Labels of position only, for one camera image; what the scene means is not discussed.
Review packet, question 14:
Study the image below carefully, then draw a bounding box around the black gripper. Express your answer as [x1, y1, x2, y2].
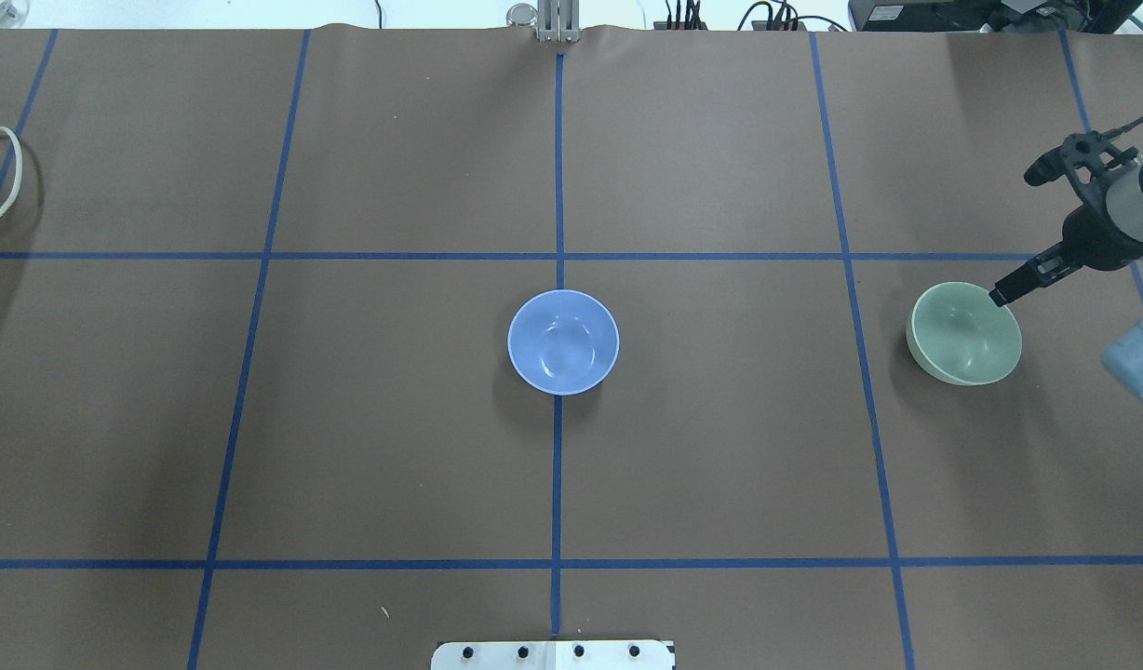
[988, 131, 1143, 308]

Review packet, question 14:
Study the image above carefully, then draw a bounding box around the green bowl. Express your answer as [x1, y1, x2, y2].
[905, 284, 1023, 386]

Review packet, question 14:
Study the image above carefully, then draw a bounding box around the blue bowl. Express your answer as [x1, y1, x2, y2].
[506, 289, 620, 397]

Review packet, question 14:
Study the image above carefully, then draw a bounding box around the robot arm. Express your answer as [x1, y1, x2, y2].
[988, 127, 1143, 402]

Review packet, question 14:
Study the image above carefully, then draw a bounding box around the black equipment box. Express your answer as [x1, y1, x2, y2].
[847, 1, 1143, 34]

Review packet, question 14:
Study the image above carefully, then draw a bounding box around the white metal stand base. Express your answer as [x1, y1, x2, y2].
[430, 639, 677, 669]

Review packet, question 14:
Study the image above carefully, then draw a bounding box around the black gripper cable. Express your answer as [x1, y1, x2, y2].
[1097, 104, 1143, 141]

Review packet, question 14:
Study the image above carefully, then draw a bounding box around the aluminium camera post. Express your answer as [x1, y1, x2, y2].
[534, 0, 583, 43]

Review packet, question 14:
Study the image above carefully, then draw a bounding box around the white cable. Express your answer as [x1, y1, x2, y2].
[0, 127, 25, 245]

